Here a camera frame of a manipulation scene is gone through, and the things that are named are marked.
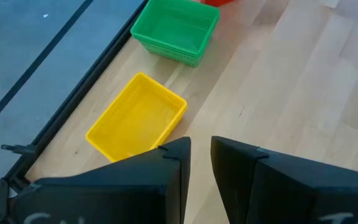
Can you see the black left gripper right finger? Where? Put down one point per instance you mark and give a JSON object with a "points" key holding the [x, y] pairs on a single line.
{"points": [[291, 193]]}

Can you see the green plastic mesh basket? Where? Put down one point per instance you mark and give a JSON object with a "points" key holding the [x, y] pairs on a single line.
{"points": [[179, 28], [172, 57]]}

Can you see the red plastic mesh basket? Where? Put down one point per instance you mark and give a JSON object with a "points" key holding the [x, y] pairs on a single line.
{"points": [[216, 2]]}

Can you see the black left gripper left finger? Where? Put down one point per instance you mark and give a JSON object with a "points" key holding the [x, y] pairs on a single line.
{"points": [[120, 189]]}

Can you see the yellow plastic mesh basket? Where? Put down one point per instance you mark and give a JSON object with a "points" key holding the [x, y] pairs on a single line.
{"points": [[135, 121]]}

